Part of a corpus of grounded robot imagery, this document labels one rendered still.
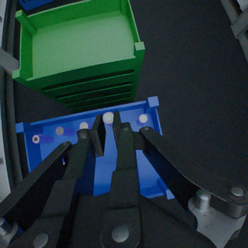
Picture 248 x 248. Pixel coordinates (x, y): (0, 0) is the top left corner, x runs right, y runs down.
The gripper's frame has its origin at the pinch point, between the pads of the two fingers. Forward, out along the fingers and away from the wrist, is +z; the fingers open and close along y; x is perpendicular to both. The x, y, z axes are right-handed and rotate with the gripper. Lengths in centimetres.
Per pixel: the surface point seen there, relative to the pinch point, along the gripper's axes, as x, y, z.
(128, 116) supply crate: -3.6, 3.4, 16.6
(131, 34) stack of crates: 17.0, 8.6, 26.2
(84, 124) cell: -1.7, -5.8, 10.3
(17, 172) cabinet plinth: -28, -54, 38
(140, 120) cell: -3.0, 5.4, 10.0
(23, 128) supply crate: 0.0, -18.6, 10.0
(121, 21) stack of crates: 21.3, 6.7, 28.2
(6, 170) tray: -20, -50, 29
